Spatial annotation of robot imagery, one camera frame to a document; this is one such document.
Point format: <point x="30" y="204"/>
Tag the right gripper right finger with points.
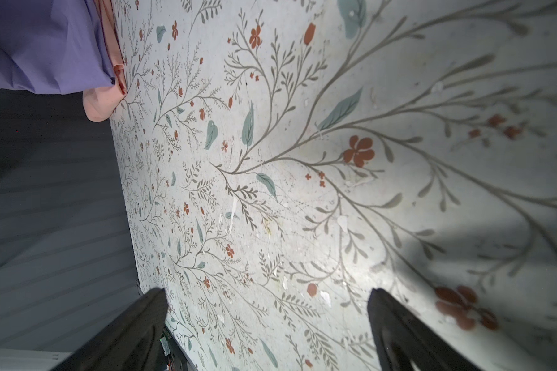
<point x="403" y="342"/>

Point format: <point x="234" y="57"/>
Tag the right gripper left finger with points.
<point x="130" y="342"/>

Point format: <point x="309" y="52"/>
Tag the purple t-shirt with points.
<point x="49" y="47"/>

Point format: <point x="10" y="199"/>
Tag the floral table mat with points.
<point x="282" y="159"/>

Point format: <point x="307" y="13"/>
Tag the folded pink t-shirt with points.
<point x="101" y="102"/>

